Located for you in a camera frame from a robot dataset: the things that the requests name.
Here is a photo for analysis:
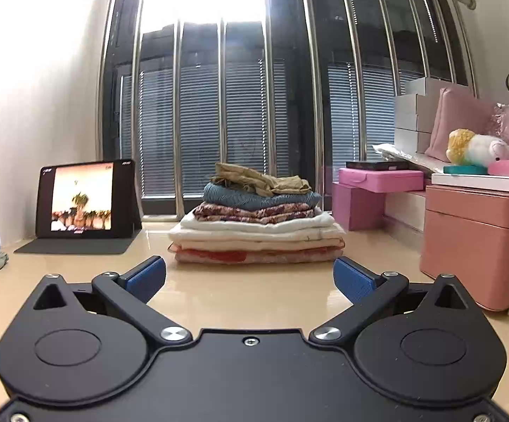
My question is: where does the beige smocked dress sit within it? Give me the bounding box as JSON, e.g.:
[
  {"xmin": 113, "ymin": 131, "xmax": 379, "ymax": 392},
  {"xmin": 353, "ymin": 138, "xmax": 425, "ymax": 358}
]
[{"xmin": 210, "ymin": 162, "xmax": 312, "ymax": 197}]

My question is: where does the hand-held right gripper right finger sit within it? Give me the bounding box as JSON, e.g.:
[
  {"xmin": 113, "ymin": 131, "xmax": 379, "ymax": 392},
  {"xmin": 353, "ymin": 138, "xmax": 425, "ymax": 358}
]
[{"xmin": 308, "ymin": 256, "xmax": 473, "ymax": 347}]

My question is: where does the stack of folded clothes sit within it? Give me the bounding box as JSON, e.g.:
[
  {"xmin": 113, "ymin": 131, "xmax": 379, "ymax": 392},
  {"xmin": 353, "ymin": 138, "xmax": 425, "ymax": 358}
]
[
  {"xmin": 168, "ymin": 211, "xmax": 346, "ymax": 242},
  {"xmin": 173, "ymin": 246, "xmax": 345, "ymax": 265}
]

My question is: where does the black tablet with folio case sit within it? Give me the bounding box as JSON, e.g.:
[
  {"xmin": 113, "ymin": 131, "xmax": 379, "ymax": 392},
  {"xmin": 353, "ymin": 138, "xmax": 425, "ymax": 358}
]
[{"xmin": 14, "ymin": 159, "xmax": 143, "ymax": 255}]

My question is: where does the yellow white plush toy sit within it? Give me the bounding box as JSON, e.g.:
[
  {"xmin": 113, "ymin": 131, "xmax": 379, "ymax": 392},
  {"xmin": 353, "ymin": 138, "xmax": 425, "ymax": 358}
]
[{"xmin": 446, "ymin": 129, "xmax": 509, "ymax": 167}]

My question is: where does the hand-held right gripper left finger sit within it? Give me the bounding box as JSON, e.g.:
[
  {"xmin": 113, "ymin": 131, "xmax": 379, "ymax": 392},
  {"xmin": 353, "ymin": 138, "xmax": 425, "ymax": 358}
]
[{"xmin": 30, "ymin": 255, "xmax": 193, "ymax": 347}]

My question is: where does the dark framed window with blinds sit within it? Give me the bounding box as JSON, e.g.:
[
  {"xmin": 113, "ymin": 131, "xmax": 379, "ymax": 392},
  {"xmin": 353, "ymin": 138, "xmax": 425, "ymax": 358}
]
[{"xmin": 98, "ymin": 0, "xmax": 479, "ymax": 223}]

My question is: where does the pink cushion pouch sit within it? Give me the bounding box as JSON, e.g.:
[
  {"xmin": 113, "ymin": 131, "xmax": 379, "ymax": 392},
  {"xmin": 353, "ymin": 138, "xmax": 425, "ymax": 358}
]
[{"xmin": 425, "ymin": 88, "xmax": 501, "ymax": 161}]

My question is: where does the salmon pink storage box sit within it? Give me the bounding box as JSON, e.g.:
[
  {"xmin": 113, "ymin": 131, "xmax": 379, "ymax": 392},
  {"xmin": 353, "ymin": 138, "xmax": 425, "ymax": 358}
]
[{"xmin": 420, "ymin": 185, "xmax": 509, "ymax": 313}]

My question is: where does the teal flat case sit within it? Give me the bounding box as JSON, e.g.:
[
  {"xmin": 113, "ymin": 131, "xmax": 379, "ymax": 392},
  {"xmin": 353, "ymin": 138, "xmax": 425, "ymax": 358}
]
[{"xmin": 443, "ymin": 165, "xmax": 489, "ymax": 175}]

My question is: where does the teal folded knit garment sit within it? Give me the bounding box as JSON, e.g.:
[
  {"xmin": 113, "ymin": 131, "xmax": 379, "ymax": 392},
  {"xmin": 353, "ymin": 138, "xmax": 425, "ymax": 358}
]
[{"xmin": 203, "ymin": 182, "xmax": 323, "ymax": 212}]

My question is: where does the dark red patterned folded garment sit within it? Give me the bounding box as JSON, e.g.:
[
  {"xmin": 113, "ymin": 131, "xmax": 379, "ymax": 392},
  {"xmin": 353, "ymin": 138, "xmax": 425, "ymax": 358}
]
[{"xmin": 193, "ymin": 202, "xmax": 323, "ymax": 224}]

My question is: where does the magenta flat box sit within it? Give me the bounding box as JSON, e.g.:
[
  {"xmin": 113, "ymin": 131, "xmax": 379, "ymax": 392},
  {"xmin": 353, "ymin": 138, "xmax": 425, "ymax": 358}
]
[{"xmin": 339, "ymin": 169, "xmax": 425, "ymax": 193}]

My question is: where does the black flat box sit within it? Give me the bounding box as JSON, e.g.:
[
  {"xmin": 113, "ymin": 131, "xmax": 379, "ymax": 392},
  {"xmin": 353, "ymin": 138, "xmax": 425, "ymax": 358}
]
[{"xmin": 346, "ymin": 160, "xmax": 409, "ymax": 171}]

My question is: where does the clear plastic wrapped package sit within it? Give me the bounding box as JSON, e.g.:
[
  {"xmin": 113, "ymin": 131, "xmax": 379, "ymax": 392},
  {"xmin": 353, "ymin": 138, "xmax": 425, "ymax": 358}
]
[{"xmin": 373, "ymin": 143, "xmax": 440, "ymax": 172}]

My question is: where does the white flat lid box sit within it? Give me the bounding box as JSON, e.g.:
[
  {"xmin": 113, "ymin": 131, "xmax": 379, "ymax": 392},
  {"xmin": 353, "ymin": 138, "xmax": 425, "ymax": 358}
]
[{"xmin": 431, "ymin": 173, "xmax": 509, "ymax": 195}]

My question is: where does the magenta square box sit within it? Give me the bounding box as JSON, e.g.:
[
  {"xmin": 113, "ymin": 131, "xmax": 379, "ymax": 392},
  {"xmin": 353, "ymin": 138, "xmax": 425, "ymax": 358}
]
[{"xmin": 332, "ymin": 182, "xmax": 386, "ymax": 231}]

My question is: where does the white cardboard box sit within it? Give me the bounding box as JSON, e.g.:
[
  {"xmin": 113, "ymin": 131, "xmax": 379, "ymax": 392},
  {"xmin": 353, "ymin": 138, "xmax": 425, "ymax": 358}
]
[
  {"xmin": 395, "ymin": 127, "xmax": 433, "ymax": 154},
  {"xmin": 394, "ymin": 94, "xmax": 445, "ymax": 132},
  {"xmin": 406, "ymin": 77, "xmax": 456, "ymax": 98}
]

